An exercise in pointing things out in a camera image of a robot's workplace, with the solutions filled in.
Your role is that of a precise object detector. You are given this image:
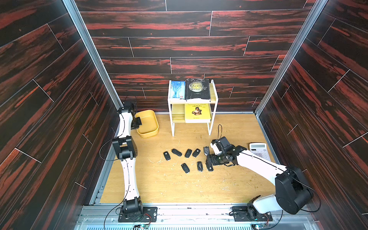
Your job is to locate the yellow storage tray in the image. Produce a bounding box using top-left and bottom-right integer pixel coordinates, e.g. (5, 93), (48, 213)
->
(136, 110), (159, 138)

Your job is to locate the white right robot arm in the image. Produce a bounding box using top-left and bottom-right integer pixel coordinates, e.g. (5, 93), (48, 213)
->
(204, 137), (314, 221)

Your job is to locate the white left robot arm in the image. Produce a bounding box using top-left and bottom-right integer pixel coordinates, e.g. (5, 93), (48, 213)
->
(112, 102), (143, 221)

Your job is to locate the black flip car key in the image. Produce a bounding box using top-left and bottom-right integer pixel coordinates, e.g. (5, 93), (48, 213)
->
(181, 163), (190, 173)

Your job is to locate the white calculator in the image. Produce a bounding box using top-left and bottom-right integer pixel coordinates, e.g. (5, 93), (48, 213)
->
(249, 142), (271, 161)

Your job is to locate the white metal shelf rack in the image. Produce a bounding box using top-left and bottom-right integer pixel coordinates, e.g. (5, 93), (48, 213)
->
(167, 79), (219, 136)

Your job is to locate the yellow book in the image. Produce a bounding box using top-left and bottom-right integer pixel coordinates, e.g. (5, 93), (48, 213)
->
(185, 103), (211, 123)

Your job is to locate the blue book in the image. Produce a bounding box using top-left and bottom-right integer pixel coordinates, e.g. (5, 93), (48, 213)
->
(170, 81), (186, 99)

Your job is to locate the black hardcover book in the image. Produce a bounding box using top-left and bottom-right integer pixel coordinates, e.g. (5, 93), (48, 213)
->
(185, 79), (210, 100)

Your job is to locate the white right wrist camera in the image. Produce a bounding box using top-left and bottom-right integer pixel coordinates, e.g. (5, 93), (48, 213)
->
(210, 140), (221, 155)

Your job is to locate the black car key with ring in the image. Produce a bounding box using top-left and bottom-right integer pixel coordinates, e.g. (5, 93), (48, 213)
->
(203, 146), (209, 156)

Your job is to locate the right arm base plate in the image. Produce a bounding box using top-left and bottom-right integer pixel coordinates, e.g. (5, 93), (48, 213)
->
(229, 206), (273, 222)

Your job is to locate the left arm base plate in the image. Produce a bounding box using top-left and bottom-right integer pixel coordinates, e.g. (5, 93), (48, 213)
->
(118, 207), (158, 223)

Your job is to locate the aluminium rail frame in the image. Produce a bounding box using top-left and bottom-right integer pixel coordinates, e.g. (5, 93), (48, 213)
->
(75, 203), (322, 230)

